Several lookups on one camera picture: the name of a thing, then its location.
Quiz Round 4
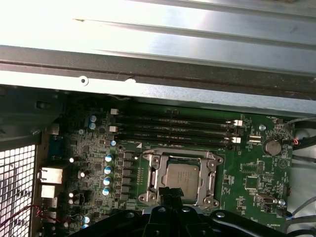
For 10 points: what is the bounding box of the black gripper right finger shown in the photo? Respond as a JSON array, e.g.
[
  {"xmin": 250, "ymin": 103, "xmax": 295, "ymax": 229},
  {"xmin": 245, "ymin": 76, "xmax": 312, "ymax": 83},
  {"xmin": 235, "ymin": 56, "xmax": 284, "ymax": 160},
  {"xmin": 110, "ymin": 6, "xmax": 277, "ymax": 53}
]
[{"xmin": 172, "ymin": 187, "xmax": 290, "ymax": 237}]

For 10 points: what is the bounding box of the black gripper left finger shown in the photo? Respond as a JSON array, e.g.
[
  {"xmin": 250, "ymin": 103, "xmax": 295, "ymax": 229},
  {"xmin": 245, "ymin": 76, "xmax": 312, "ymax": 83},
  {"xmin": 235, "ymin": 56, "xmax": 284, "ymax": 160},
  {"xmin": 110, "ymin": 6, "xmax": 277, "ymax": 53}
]
[{"xmin": 70, "ymin": 187, "xmax": 174, "ymax": 237}]

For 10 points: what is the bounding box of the silver CPU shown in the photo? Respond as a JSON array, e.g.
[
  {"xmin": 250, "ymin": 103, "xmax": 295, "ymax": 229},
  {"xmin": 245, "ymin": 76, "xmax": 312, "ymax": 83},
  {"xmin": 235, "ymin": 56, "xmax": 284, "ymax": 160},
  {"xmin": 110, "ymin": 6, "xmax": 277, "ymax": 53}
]
[{"xmin": 165, "ymin": 158, "xmax": 202, "ymax": 199}]

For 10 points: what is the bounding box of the metal socket cover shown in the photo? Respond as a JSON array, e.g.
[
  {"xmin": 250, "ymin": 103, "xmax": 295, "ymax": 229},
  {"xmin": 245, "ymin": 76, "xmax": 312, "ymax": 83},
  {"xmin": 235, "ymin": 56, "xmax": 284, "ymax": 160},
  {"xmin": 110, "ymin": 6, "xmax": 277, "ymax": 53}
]
[{"xmin": 148, "ymin": 150, "xmax": 217, "ymax": 207}]

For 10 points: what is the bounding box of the metal locking lever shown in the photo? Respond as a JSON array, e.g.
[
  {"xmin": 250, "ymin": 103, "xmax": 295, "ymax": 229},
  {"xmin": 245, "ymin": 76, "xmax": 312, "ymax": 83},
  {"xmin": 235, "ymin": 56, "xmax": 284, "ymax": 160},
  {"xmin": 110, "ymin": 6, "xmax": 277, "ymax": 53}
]
[{"xmin": 135, "ymin": 149, "xmax": 158, "ymax": 158}]

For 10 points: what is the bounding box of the CPU socket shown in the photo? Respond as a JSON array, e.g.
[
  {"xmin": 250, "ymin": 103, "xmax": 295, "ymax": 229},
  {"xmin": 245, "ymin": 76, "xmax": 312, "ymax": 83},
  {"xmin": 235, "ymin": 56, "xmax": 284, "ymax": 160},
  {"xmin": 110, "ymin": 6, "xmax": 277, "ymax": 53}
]
[{"xmin": 138, "ymin": 149, "xmax": 225, "ymax": 210}]

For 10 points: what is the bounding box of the green motherboard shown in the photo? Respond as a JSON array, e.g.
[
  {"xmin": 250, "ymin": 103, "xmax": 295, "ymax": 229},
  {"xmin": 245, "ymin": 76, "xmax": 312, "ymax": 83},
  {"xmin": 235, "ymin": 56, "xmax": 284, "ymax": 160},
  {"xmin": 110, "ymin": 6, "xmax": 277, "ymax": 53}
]
[{"xmin": 41, "ymin": 103, "xmax": 297, "ymax": 237}]

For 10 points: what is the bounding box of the round coin battery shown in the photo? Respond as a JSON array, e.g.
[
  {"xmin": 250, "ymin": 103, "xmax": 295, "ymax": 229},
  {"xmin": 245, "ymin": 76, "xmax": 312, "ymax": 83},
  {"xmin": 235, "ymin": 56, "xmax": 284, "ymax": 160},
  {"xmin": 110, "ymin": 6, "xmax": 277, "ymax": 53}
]
[{"xmin": 263, "ymin": 138, "xmax": 281, "ymax": 157}]

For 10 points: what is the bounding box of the black PC case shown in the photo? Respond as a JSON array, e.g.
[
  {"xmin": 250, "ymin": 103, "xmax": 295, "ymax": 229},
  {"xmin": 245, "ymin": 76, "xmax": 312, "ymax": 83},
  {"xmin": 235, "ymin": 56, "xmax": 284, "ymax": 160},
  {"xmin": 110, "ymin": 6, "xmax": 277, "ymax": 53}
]
[{"xmin": 0, "ymin": 44, "xmax": 316, "ymax": 237}]

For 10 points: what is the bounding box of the thin red wire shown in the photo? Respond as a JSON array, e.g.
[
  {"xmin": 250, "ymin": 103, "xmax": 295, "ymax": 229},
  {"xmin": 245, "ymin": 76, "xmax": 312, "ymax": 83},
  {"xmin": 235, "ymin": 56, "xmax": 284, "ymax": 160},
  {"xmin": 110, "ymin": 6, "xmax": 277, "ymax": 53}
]
[{"xmin": 29, "ymin": 204, "xmax": 63, "ymax": 223}]

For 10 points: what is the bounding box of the thick black wire bundle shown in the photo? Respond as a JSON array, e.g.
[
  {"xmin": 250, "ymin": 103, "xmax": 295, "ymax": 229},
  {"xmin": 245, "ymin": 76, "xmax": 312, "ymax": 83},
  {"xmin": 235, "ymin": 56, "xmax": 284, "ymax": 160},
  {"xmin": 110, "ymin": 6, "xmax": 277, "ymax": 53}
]
[{"xmin": 294, "ymin": 136, "xmax": 316, "ymax": 149}]

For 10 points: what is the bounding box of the thin black wire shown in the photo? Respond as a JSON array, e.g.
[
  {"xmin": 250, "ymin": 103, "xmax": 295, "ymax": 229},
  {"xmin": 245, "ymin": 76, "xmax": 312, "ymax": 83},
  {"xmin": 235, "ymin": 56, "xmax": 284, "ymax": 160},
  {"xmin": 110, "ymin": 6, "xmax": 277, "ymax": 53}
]
[{"xmin": 283, "ymin": 118, "xmax": 316, "ymax": 131}]

